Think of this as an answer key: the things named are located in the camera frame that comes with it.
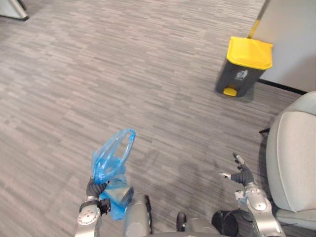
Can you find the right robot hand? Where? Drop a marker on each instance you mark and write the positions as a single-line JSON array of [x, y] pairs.
[[243, 175]]

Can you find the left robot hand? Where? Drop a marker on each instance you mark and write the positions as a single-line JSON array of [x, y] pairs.
[[95, 188]]

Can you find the blue plastic rubbish bag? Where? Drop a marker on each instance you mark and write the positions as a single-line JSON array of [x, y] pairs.
[[113, 172]]

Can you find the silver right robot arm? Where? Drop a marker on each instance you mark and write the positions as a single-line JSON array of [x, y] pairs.
[[259, 209]]

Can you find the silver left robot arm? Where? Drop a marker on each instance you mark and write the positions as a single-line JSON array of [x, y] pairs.
[[89, 217]]

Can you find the small black round bin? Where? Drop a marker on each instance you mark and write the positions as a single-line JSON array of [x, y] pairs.
[[225, 219]]

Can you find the grey pedal bin yellow lid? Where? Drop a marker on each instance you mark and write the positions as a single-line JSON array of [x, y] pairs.
[[244, 66]]

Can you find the light grey armchair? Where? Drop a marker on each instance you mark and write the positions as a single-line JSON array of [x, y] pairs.
[[291, 158]]

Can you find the silver robot legs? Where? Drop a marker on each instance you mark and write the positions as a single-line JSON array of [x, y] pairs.
[[140, 217]]

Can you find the yellow and grey pole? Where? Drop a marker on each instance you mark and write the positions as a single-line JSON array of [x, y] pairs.
[[258, 18]]

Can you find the grey cabinet base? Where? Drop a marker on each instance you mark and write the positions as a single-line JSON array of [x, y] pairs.
[[12, 8]]

